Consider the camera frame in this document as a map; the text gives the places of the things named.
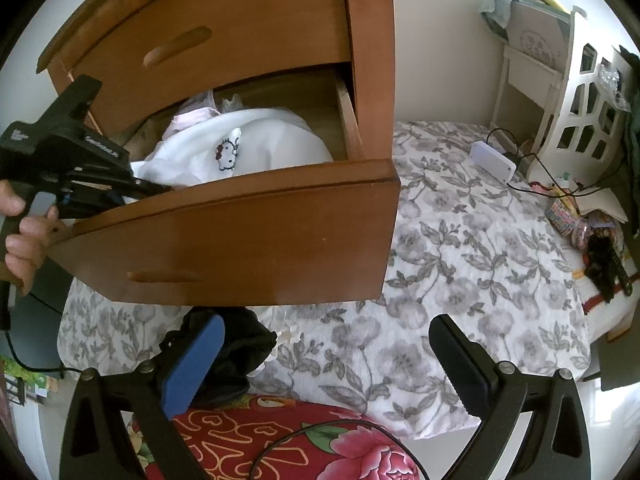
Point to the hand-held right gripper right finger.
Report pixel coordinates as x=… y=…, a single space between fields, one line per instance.
x=460 y=360

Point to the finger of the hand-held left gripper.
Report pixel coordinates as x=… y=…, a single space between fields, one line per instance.
x=150 y=186
x=116 y=202

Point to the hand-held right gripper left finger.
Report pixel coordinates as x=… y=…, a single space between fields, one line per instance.
x=195 y=360

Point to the black garment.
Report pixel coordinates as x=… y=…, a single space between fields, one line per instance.
x=240 y=355

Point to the pink garment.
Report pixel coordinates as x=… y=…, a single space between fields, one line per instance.
x=192 y=115

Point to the wooden drawer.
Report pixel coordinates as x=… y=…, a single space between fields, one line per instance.
x=225 y=250
x=225 y=25

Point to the white garment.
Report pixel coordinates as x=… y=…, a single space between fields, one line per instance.
x=275 y=145

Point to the person's left hand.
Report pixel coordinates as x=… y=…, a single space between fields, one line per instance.
x=25 y=255

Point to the red floral blanket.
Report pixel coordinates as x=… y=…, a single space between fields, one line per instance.
x=225 y=440

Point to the grey floral bed quilt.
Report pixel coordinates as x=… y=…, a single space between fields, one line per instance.
x=450 y=270

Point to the cream knit blanket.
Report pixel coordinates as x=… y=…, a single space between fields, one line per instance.
x=600 y=320

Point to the dark board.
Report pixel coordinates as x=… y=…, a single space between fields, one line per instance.
x=620 y=365

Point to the green printed box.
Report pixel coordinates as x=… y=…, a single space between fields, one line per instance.
x=35 y=385

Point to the black stuffed toy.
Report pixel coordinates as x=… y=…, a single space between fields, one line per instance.
x=602 y=270

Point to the pink patterned jar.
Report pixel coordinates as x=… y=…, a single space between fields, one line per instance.
x=582 y=235

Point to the closed wooden drawer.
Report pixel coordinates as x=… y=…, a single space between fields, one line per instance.
x=225 y=25

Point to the white rectangular device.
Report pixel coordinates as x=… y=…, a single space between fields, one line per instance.
x=492 y=162

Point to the beige paper pad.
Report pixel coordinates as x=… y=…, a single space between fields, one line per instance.
x=600 y=205

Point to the white lattice rack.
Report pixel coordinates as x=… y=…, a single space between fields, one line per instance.
x=555 y=125

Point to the wooden nightstand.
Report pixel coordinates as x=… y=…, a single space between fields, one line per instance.
x=370 y=60

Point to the clear plastic bag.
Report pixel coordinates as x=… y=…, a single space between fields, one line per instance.
x=612 y=80

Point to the grey board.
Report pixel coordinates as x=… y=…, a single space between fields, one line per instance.
x=537 y=35

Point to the pale green cloth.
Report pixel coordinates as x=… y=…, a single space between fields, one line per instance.
x=492 y=10

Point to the yellow block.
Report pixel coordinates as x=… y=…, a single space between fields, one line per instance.
x=555 y=2

